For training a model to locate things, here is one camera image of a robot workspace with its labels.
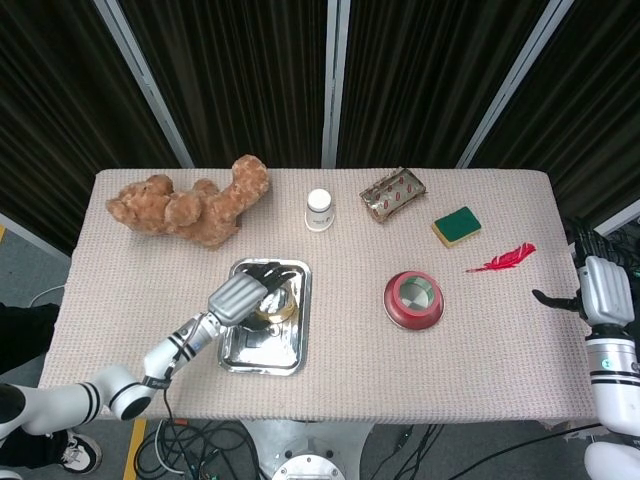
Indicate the white paper cup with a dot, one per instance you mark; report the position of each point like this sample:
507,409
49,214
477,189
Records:
319,212

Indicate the brown teddy bear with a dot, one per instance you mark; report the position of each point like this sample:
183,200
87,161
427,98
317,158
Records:
200,215

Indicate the gold red snack packet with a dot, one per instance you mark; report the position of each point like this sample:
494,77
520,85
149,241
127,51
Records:
392,197

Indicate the yellow tape roll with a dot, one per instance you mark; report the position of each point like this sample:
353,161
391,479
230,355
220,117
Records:
286,311

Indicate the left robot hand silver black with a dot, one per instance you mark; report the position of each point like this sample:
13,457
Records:
237,297

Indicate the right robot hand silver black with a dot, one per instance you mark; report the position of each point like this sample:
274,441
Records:
605,290

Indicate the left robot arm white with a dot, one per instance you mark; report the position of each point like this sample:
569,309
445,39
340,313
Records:
120,390

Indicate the grey partition post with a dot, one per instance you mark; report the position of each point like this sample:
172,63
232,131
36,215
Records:
145,85
335,85
515,85

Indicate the beige waffle tablecloth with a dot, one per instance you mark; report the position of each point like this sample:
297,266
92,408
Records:
350,380

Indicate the rectangular steel tray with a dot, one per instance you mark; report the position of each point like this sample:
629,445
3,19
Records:
280,355

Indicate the red feather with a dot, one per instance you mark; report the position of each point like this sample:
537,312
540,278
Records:
505,260

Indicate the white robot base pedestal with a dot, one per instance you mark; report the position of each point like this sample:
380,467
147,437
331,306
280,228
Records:
310,450

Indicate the black white sneaker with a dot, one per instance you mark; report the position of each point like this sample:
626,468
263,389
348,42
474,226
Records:
80,452

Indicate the green yellow sponge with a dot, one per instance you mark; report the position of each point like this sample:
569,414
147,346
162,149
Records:
457,222

